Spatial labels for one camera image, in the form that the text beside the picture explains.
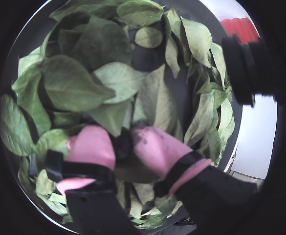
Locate dried green leaf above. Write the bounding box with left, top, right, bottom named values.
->
left=116, top=0, right=165, bottom=29
left=183, top=90, right=220, bottom=145
left=137, top=64, right=178, bottom=133
left=77, top=14, right=133, bottom=72
left=0, top=94, right=36, bottom=157
left=93, top=62, right=150, bottom=105
left=35, top=129, right=70, bottom=158
left=134, top=26, right=164, bottom=48
left=41, top=54, right=116, bottom=113
left=180, top=16, right=213, bottom=69

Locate grey bowl with white rim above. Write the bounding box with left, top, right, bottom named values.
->
left=0, top=0, right=244, bottom=231

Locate pink padded gripper finger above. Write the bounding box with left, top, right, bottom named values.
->
left=130, top=126, right=259, bottom=221
left=44, top=124, right=136, bottom=235

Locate red plastic container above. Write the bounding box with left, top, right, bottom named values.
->
left=220, top=17, right=260, bottom=43

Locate black camera lens module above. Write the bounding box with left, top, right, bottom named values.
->
left=221, top=32, right=278, bottom=108

